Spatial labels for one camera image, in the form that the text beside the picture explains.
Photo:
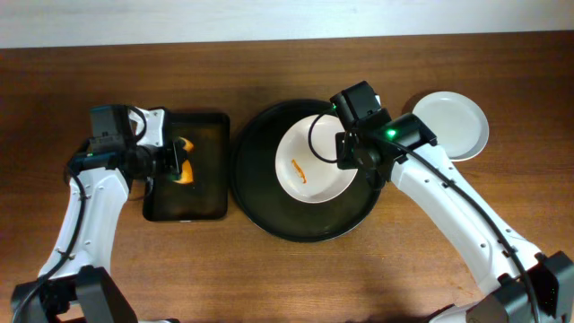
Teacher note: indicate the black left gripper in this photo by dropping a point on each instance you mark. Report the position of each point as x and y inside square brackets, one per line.
[175, 160]

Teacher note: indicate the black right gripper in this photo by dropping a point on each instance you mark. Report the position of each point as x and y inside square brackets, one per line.
[346, 150]

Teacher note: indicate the green and yellow sponge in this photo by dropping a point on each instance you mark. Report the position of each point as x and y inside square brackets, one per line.
[183, 173]

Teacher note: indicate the pinkish white plate with sauce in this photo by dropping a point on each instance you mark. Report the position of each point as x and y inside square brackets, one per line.
[304, 161]

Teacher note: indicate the grey plate with sauce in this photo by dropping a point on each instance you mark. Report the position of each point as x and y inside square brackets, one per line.
[460, 125]

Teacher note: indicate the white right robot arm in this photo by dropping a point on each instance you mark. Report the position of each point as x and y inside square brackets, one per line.
[518, 281]

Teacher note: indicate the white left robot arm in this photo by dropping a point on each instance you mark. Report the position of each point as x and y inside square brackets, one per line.
[77, 270]

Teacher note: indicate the black rectangular tray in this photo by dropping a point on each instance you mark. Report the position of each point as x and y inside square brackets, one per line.
[206, 199]

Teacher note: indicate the black round tray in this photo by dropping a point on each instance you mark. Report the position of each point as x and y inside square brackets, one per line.
[258, 192]

